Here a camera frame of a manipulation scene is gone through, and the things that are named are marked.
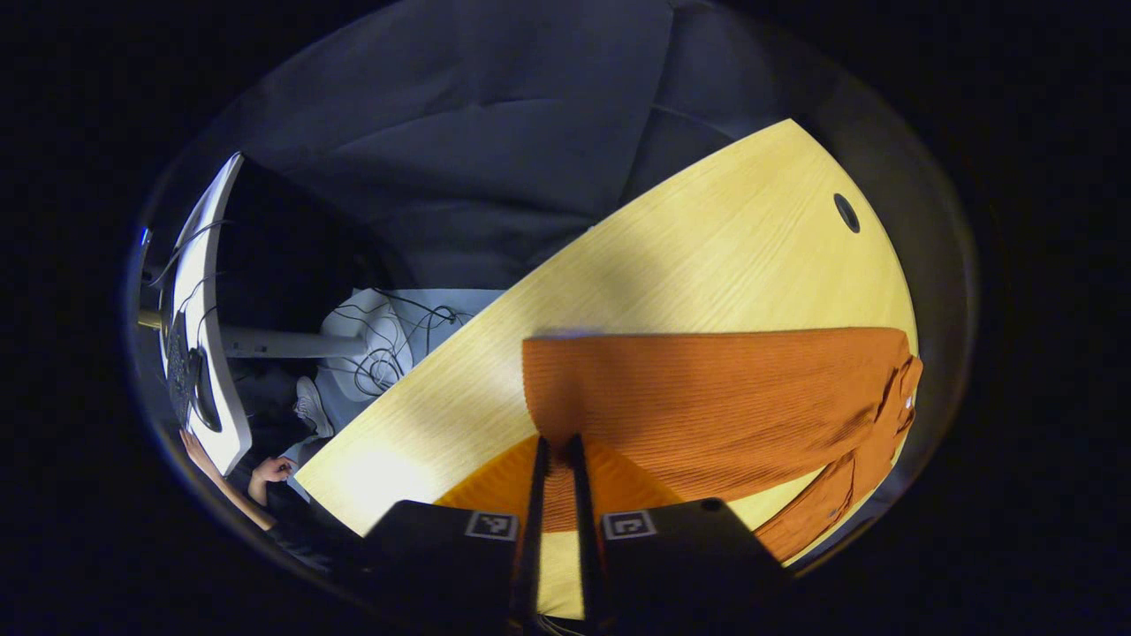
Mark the white desk leg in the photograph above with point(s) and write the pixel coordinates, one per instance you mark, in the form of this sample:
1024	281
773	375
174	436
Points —
283	342

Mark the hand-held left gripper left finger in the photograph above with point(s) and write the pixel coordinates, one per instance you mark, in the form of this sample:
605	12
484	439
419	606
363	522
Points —
442	565

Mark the orange knit shirt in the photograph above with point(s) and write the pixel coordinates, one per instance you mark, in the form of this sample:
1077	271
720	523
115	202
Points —
707	397

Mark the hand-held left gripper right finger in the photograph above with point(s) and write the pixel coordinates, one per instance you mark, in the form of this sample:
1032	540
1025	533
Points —
689	556

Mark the black keyboard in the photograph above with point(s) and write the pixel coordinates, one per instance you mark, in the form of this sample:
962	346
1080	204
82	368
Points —
190	380

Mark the white desk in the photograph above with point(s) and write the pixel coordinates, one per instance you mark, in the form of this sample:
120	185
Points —
196	265

